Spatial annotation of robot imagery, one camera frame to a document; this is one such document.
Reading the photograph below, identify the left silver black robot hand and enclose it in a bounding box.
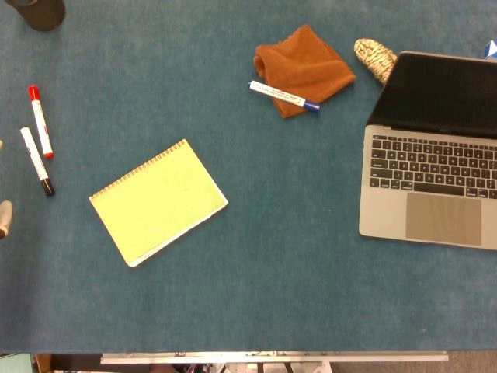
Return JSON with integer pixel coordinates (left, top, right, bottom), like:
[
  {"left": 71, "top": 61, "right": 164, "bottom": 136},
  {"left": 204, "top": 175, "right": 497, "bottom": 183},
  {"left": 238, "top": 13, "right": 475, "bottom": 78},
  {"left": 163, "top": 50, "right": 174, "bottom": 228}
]
[{"left": 0, "top": 139, "right": 14, "bottom": 240}]

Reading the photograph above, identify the yellow spiral notebook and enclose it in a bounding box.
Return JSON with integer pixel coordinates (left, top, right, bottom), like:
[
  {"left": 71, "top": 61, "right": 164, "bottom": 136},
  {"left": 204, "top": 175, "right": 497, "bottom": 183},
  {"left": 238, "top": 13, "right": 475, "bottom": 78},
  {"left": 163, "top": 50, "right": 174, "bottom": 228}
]
[{"left": 89, "top": 138, "right": 229, "bottom": 269}]

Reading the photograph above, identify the black cap marker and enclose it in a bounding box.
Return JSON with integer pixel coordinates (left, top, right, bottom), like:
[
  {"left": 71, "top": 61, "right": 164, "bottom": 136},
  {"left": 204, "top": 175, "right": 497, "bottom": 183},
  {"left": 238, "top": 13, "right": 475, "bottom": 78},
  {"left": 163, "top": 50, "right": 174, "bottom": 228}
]
[{"left": 19, "top": 125, "right": 56, "bottom": 197}]

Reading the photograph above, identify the red cap marker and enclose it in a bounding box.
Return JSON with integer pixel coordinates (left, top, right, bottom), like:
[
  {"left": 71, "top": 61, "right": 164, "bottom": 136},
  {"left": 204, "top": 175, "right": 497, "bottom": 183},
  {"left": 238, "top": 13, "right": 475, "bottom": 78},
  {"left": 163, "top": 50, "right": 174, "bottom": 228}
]
[{"left": 27, "top": 85, "right": 55, "bottom": 160}]

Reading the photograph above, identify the blue cap marker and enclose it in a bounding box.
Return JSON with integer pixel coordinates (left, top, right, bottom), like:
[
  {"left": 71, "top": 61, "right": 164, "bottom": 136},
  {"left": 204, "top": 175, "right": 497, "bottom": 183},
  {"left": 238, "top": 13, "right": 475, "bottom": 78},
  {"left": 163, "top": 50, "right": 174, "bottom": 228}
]
[{"left": 248, "top": 79, "right": 321, "bottom": 117}]

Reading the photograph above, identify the silver laptop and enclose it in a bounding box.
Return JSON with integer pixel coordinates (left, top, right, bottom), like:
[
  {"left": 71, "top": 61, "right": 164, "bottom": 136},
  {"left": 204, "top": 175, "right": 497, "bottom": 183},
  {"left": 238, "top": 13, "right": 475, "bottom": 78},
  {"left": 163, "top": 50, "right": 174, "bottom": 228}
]
[{"left": 358, "top": 50, "right": 497, "bottom": 252}]

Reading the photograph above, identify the teal green object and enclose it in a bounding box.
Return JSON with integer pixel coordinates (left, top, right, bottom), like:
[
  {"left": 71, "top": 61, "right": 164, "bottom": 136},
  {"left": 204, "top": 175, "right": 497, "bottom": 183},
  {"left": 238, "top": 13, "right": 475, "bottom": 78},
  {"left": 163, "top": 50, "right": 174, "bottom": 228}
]
[{"left": 0, "top": 353, "right": 35, "bottom": 373}]

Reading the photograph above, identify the dark brown cup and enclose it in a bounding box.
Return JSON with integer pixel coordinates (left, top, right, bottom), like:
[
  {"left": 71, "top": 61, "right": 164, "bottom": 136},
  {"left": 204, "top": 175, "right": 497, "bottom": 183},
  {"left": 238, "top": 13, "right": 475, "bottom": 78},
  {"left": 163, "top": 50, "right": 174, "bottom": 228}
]
[{"left": 3, "top": 0, "right": 67, "bottom": 32}]

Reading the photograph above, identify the teal felt table mat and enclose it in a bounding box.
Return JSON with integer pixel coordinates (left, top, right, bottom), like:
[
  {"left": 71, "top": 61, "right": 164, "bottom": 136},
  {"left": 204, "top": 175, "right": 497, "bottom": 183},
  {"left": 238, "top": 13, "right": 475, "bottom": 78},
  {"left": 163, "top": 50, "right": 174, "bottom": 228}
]
[{"left": 0, "top": 0, "right": 497, "bottom": 355}]

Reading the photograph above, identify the orange-brown folded cloth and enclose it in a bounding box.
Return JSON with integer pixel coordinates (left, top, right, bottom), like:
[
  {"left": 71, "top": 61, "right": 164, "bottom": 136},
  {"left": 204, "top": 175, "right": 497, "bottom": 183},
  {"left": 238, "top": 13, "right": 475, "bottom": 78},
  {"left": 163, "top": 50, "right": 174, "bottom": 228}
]
[{"left": 252, "top": 23, "right": 357, "bottom": 120}]

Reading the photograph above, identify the woven straw object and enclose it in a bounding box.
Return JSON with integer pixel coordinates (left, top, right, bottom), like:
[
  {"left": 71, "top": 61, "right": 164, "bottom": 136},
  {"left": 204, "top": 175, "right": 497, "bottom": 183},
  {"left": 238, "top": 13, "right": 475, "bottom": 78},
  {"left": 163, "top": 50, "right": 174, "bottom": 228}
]
[{"left": 353, "top": 37, "right": 398, "bottom": 85}]

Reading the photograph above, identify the aluminium frame rail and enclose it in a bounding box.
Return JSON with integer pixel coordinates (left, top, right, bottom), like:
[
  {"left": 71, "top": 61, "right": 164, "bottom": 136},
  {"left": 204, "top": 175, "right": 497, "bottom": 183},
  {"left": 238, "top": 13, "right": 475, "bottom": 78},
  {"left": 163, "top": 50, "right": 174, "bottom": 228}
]
[{"left": 99, "top": 350, "right": 450, "bottom": 366}]

